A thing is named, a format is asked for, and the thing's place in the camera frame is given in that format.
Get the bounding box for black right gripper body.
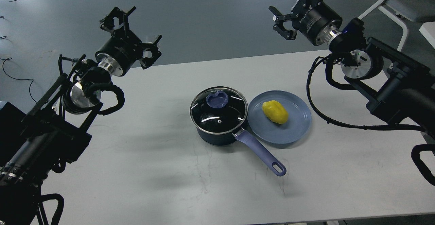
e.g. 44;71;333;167
291;0;343;46

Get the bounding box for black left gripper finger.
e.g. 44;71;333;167
100;6;137;35
139;35;162;70

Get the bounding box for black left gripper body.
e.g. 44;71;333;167
95;28;147;76

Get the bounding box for glass pot lid purple knob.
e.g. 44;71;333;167
190;87;249;135

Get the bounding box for yellow potato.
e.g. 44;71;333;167
262;100;289;124

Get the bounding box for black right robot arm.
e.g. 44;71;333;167
269;0;435;138

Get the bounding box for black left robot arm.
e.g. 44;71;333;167
0;7;162;225

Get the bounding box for blue round plate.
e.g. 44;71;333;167
248;90;311;145

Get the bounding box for white table corner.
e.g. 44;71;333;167
419;21;435;48

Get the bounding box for white frame grey chair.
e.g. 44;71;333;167
358;0;435;51

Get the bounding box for black floor cable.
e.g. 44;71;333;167
0;16;38;103

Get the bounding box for dark blue saucepan purple handle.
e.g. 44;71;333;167
190;87;287;177

